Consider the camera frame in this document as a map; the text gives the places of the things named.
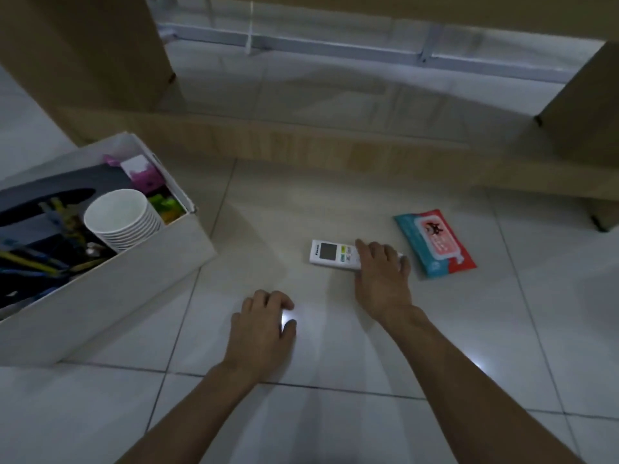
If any person's left hand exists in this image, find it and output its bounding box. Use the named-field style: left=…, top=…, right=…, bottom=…
left=223, top=289, right=298, bottom=382

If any person's right hand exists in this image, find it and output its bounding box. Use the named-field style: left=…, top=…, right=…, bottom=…
left=354, top=239, right=422, bottom=329

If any white remote control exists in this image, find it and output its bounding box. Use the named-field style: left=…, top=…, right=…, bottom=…
left=308, top=239, right=407, bottom=272

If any person's left forearm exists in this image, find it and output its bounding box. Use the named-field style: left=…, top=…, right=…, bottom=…
left=113, top=361, right=272, bottom=464

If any person's right forearm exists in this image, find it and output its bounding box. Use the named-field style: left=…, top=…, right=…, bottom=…
left=382, top=306, right=588, bottom=464

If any red teal wet wipes packet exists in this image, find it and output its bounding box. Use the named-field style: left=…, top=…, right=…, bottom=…
left=393, top=209, right=478, bottom=280

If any white cardboard box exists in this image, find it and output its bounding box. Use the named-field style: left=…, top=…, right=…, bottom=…
left=0, top=131, right=218, bottom=367

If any green plastic item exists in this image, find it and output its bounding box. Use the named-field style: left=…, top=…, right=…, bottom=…
left=147, top=186, right=187, bottom=224

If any stack of white paper cups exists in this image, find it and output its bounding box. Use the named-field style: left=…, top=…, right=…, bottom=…
left=84, top=188, right=165, bottom=255

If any pink white packet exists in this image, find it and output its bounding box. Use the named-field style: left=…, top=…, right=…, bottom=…
left=102, top=153, right=163, bottom=193

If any yellow blue clothespins bundle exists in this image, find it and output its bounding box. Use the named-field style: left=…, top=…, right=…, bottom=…
left=39, top=197, right=87, bottom=248

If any yellow blue pens bundle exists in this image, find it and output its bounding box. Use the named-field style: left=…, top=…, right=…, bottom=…
left=0, top=236, right=106, bottom=290

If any dark grey tissue box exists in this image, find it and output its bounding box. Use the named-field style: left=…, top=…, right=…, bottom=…
left=0, top=162, right=136, bottom=227

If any wooden table frame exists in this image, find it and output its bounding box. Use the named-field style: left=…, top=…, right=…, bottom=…
left=0, top=0, right=619, bottom=233

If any white metal frame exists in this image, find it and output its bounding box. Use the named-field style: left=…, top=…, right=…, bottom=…
left=154, top=20, right=583, bottom=85

